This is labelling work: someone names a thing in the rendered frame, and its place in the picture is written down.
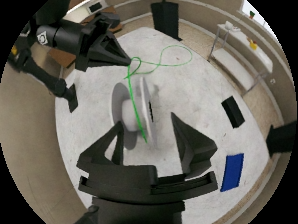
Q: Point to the blue notebook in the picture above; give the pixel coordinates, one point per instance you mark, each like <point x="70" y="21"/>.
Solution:
<point x="232" y="172"/>

